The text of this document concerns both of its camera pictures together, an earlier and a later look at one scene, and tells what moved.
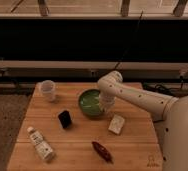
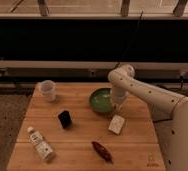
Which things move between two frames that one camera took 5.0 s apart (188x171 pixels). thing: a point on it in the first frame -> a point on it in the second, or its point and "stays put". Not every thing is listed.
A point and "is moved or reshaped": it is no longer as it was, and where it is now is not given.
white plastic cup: (49, 88) stays put
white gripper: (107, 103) -> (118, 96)
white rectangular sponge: (116, 124) stays put
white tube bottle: (45, 149) stays put
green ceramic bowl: (89, 102) is moved or reshaped
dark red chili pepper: (102, 151) stays put
